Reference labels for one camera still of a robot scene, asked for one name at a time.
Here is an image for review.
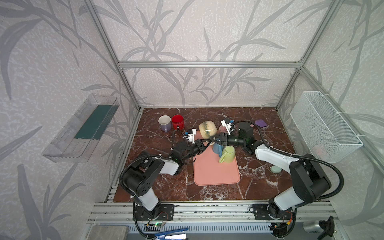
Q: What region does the beige speckled round mug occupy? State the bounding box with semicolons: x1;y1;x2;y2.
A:
199;121;218;139

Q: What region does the red mug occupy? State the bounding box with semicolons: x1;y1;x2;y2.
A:
171;115;185;131

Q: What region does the lavender purple mug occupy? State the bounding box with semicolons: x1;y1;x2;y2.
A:
158;115;173;133

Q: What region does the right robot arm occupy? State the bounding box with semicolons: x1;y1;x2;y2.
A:
210;133;332;219

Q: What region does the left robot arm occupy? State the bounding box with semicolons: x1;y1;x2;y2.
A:
119;139;212;212

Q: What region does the pink patterned mug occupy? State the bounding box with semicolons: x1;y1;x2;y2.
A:
218;126;228;133

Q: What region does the blue dotted mug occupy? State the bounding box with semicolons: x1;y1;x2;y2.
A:
213;143;224;157

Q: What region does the light green mug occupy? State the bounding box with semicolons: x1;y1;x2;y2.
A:
219;146;236;164

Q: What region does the purple pink spatula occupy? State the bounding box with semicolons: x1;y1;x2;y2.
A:
255;120;268;128

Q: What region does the pink plastic tray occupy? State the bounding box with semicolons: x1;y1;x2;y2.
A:
193;145;240;186

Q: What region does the pale green round lid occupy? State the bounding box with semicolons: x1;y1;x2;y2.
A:
270;166;282;174

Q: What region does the black clamp knob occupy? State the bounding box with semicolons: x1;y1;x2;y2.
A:
303;216;335;240

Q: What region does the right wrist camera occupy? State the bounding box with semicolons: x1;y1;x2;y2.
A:
221;119;235;135

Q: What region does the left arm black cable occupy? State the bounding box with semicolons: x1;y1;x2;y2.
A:
119;128;187;240

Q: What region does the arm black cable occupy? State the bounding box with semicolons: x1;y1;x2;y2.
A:
232;120;345;238
119;128;187;240

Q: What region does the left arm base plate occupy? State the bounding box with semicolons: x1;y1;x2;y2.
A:
133;204;175;221

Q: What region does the aluminium front rail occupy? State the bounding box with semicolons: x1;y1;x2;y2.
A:
86;200;341;233

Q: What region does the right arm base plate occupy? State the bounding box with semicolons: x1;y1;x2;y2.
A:
248;204;294;221

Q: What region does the white wire basket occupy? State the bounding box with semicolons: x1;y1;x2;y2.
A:
291;91;364;163

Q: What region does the blue handled tool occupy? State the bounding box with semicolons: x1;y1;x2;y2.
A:
155;228;189;240

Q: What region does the clear plastic wall shelf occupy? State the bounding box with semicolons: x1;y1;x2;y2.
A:
42;94;120;163

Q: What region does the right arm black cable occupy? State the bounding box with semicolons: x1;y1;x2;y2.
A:
232;120;345;238

